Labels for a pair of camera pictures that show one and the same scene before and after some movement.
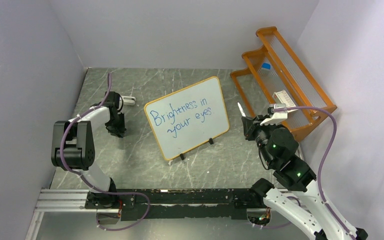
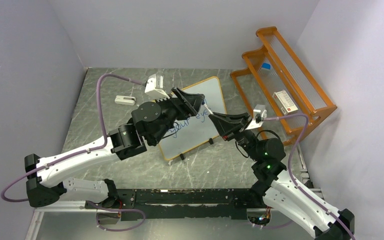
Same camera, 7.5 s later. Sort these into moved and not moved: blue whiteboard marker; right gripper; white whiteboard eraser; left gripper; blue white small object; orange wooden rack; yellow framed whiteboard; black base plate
Moved: blue whiteboard marker; right gripper; left gripper
Not moved: blue white small object; white whiteboard eraser; orange wooden rack; yellow framed whiteboard; black base plate
